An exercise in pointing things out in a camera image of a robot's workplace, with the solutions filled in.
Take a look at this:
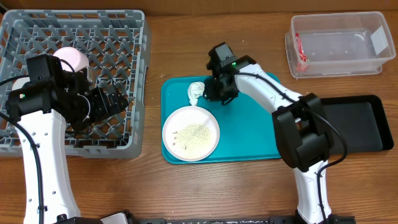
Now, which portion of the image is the large white plate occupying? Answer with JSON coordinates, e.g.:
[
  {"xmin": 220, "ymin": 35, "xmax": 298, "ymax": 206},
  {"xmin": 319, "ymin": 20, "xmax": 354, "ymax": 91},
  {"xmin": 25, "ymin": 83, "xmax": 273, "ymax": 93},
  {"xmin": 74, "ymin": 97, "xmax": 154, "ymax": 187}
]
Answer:
[{"xmin": 162, "ymin": 106, "xmax": 220, "ymax": 162}]

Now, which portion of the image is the teal serving tray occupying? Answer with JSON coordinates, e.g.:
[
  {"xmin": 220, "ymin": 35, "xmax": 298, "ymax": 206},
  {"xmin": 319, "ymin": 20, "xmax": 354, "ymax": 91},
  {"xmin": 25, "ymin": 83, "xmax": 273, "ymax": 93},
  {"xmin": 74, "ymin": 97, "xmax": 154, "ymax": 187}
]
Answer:
[{"xmin": 161, "ymin": 76, "xmax": 280, "ymax": 164}]

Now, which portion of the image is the grey plastic dish rack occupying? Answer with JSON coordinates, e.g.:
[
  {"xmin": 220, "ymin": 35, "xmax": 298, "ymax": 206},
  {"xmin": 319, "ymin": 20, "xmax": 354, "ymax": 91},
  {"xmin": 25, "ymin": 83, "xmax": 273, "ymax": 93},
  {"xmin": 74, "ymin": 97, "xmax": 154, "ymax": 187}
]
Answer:
[{"xmin": 1, "ymin": 9, "xmax": 151, "ymax": 159}]

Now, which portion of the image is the black tray bin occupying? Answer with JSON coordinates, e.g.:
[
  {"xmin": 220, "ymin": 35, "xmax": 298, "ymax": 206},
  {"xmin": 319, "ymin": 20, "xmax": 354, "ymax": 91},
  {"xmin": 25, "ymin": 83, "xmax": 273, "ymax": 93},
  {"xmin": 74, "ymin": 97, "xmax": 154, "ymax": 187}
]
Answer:
[{"xmin": 321, "ymin": 95, "xmax": 394, "ymax": 154}]

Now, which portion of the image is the pile of rice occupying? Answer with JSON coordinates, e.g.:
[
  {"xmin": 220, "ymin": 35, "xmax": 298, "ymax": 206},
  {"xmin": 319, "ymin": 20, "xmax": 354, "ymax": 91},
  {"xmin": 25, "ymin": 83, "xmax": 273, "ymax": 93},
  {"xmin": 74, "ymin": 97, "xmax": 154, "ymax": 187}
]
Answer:
[{"xmin": 173, "ymin": 123, "xmax": 213, "ymax": 151}]

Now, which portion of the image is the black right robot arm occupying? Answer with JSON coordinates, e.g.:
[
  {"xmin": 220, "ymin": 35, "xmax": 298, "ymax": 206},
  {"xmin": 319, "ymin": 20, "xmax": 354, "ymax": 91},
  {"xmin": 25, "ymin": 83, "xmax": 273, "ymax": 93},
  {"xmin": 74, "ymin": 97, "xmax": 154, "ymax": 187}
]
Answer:
[{"xmin": 203, "ymin": 42, "xmax": 333, "ymax": 223}]

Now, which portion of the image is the red snack wrapper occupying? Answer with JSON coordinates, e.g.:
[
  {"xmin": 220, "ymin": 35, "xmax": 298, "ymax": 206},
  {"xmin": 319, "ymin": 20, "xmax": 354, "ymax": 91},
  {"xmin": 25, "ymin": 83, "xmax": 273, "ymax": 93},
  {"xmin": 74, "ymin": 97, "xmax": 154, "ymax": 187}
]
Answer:
[{"xmin": 295, "ymin": 33, "xmax": 309, "ymax": 72}]

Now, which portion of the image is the white tissue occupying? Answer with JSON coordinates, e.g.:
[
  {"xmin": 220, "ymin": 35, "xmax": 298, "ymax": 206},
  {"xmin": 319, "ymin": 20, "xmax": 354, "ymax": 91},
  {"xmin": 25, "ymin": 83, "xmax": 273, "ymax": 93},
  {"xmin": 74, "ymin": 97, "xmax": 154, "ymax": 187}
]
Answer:
[{"xmin": 187, "ymin": 82, "xmax": 205, "ymax": 106}]

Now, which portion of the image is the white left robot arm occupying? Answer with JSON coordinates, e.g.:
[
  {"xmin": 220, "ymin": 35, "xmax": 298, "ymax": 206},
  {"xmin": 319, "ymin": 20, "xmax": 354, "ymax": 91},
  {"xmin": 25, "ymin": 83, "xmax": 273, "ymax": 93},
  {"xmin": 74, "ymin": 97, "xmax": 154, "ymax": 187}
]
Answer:
[{"xmin": 2, "ymin": 54, "xmax": 134, "ymax": 223}]

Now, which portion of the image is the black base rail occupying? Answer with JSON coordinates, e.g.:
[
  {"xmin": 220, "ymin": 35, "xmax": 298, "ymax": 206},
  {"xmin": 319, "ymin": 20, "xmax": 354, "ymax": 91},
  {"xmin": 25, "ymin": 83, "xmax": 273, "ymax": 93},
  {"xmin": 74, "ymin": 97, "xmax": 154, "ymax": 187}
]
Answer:
[{"xmin": 102, "ymin": 211, "xmax": 355, "ymax": 224}]

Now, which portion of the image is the small pink bowl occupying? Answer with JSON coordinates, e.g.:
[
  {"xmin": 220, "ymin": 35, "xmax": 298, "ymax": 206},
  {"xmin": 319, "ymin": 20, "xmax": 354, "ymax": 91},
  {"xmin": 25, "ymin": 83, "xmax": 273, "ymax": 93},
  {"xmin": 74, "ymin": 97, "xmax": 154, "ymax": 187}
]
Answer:
[{"xmin": 53, "ymin": 47, "xmax": 89, "ymax": 72}]

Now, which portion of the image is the clear plastic bin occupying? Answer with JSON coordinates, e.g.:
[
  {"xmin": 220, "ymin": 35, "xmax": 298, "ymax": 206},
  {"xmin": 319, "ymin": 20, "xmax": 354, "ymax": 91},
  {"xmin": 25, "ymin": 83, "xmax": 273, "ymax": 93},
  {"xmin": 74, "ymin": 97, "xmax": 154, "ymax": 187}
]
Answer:
[{"xmin": 285, "ymin": 11, "xmax": 396, "ymax": 78}]

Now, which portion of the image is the grey saucer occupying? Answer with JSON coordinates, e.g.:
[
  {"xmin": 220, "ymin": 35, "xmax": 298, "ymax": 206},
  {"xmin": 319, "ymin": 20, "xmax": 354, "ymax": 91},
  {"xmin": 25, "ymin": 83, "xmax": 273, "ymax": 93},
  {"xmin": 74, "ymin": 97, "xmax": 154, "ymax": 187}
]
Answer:
[{"xmin": 12, "ymin": 77, "xmax": 30, "ymax": 91}]

